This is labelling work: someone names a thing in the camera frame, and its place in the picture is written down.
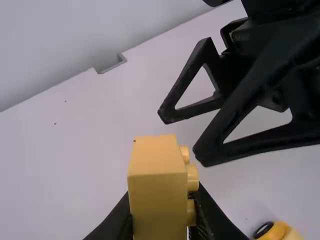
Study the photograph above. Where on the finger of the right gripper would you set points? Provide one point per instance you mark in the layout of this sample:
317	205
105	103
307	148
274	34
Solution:
235	115
186	75

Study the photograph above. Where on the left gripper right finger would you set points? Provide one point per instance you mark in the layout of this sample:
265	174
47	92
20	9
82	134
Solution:
210	220

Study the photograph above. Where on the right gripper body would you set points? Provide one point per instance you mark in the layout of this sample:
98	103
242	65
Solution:
275	30

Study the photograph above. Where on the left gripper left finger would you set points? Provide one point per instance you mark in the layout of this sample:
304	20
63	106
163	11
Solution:
117	217

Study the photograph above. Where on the yellow toy brick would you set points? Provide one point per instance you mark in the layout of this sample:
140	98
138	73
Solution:
155	190

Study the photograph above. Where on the yellow toy car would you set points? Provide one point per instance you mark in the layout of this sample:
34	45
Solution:
287	232

